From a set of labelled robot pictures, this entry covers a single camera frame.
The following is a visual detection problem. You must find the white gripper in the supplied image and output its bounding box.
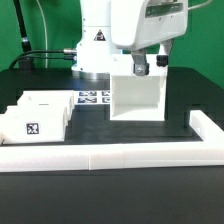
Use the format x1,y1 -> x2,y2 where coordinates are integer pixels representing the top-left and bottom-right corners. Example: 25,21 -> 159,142
111,0 -> 188,76

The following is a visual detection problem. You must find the white drawer cabinet box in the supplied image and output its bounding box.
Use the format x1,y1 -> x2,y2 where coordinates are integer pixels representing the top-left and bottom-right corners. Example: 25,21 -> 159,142
110,54 -> 168,121

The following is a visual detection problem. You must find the white drawer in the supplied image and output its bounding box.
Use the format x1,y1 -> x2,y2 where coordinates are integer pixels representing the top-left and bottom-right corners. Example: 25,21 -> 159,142
17,90 -> 74,116
0,106 -> 68,144

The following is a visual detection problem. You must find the white front drawer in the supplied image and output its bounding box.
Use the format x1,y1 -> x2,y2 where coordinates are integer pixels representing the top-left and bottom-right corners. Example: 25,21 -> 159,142
0,106 -> 68,144

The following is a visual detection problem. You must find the white marker tag plate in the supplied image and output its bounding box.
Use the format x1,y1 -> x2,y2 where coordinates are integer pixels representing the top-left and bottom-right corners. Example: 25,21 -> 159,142
74,90 -> 110,105

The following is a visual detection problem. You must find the white U-shaped fence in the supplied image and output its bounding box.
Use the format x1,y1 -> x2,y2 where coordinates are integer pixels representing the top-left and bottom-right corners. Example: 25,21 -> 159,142
0,110 -> 224,172

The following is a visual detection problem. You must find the black pole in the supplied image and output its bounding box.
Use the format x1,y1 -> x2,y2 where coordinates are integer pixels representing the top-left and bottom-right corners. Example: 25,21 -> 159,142
13,0 -> 31,52

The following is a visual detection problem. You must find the black cable with connector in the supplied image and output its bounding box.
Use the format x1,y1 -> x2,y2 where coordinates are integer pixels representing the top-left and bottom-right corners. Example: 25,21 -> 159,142
8,48 -> 78,70

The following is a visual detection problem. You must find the white cable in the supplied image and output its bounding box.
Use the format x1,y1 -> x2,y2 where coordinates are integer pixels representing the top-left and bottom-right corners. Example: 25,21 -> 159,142
35,0 -> 49,60

